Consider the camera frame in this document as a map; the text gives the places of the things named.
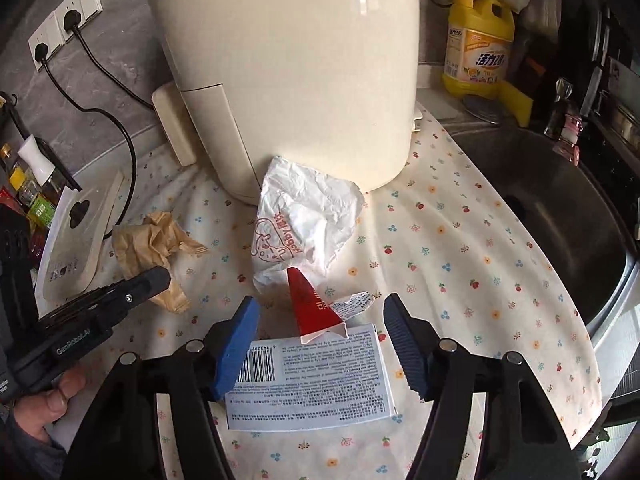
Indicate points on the condiment bottles rack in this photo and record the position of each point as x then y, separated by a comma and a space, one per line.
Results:
30, 180

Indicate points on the white wall socket panel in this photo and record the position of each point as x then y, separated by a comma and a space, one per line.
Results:
55, 25

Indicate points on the person's left hand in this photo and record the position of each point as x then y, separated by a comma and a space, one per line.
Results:
40, 415

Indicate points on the yellow dish soap bottle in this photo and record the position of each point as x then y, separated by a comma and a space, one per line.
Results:
480, 45

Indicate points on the steel sink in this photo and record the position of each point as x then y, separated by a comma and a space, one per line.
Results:
560, 220

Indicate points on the brown paper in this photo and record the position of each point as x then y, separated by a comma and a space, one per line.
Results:
145, 240

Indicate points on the black dish rack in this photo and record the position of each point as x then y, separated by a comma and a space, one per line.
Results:
610, 75

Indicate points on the torn printed wrapper piece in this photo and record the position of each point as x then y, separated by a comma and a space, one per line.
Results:
355, 305

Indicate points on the cream flat appliance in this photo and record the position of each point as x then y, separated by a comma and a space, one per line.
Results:
75, 240

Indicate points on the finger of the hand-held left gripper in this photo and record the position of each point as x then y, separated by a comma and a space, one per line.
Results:
12, 260
145, 282

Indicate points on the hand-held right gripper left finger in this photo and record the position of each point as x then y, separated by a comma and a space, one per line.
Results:
235, 350

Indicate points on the small pink bottle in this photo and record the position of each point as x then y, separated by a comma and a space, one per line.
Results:
567, 130

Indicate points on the person's left forearm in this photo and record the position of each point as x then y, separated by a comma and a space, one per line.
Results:
25, 460

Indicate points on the floral tablecloth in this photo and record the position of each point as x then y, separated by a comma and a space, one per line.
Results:
450, 270

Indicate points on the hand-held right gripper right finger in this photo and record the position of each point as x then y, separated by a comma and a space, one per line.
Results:
407, 350

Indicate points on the cream air fryer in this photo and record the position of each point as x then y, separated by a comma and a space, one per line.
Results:
290, 70

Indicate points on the small cardboard box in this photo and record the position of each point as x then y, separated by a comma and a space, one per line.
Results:
320, 380

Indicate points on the white printed paper bag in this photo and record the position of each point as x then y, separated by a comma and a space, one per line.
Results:
310, 210

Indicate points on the yellow sponge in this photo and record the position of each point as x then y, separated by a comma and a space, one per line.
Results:
517, 102

